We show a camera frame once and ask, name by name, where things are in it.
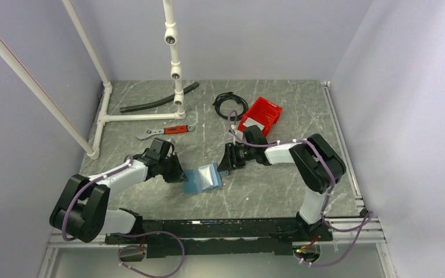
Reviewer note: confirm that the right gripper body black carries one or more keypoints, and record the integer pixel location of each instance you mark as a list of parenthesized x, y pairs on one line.
[(243, 154)]

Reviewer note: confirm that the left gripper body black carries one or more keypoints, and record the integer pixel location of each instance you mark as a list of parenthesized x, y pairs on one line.
[(161, 162)]

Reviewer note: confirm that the red plastic bin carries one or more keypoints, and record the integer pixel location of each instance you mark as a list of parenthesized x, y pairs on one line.
[(264, 112)]

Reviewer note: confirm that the blue card holder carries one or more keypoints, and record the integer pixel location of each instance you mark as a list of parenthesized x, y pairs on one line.
[(203, 179)]

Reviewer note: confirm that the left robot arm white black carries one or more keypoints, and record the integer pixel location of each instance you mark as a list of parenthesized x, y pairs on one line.
[(82, 213)]

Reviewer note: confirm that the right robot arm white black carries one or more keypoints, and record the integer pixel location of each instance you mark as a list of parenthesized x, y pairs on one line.
[(316, 161)]

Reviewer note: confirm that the white cards in bin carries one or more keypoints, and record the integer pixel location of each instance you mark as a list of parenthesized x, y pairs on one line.
[(249, 122)]

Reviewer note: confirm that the red handled adjustable wrench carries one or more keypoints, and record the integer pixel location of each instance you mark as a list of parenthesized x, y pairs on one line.
[(168, 130)]

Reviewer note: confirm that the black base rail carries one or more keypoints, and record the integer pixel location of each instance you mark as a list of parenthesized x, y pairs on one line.
[(278, 236)]

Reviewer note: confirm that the aluminium rail right side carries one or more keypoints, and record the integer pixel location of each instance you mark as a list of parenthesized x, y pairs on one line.
[(368, 235)]

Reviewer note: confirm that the white PVC pipe frame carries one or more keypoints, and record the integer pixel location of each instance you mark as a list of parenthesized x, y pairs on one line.
[(93, 151)]

